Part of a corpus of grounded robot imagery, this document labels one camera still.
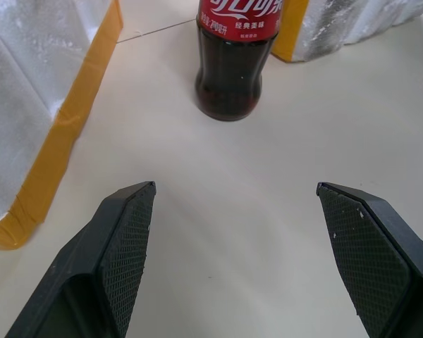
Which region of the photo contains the white foam board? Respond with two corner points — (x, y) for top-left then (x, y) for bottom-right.
(0, 0), (124, 251)

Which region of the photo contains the white foam barrier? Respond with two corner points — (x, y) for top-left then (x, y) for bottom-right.
(270, 0), (423, 65)

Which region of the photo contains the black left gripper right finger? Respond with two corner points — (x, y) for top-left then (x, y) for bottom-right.
(316, 181), (423, 338)

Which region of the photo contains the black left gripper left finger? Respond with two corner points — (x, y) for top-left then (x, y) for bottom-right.
(5, 181), (157, 338)

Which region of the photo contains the cola bottle with red label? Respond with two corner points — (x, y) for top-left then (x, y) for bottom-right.
(194, 0), (286, 123)

